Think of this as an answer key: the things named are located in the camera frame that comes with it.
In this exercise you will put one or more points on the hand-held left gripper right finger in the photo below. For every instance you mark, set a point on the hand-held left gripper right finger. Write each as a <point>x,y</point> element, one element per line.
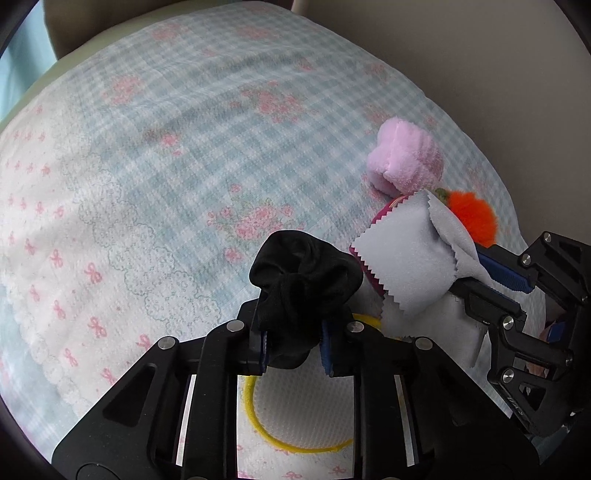
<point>327,351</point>

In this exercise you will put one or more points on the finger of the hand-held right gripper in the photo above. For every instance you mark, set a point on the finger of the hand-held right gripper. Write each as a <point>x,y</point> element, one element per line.
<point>487,307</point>
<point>505,273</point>

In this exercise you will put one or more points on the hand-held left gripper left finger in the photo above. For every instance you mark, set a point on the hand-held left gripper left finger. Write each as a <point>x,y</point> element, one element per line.
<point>264,353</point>

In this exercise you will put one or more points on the black sock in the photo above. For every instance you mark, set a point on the black sock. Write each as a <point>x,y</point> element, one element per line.
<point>304,277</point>

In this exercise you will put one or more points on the white zigzag-edged cloth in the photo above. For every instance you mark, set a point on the white zigzag-edged cloth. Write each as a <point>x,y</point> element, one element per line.
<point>406,258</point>

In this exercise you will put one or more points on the yellow hair hoop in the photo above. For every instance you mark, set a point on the yellow hair hoop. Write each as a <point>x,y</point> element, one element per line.
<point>251,410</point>

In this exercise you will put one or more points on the orange fluffy pompom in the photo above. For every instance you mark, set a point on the orange fluffy pompom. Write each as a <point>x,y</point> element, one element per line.
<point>475,217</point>

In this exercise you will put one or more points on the magenta zigzag-edged cloth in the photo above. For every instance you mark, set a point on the magenta zigzag-edged cloth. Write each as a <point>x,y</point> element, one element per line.
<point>371,277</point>

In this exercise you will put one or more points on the pink fluffy sock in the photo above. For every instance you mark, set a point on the pink fluffy sock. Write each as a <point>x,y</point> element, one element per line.
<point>406,152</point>

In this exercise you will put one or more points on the blue gingham floral blanket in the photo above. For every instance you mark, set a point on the blue gingham floral blanket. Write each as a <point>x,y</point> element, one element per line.
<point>184,161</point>

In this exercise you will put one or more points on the pale green bed sheet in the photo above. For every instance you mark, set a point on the pale green bed sheet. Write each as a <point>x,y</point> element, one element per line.
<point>83,56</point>

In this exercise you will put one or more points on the beige headboard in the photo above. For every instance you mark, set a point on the beige headboard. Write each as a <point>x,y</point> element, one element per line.
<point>92,23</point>

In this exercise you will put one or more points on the light blue curtain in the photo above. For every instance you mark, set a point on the light blue curtain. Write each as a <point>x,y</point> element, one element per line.
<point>23,69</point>

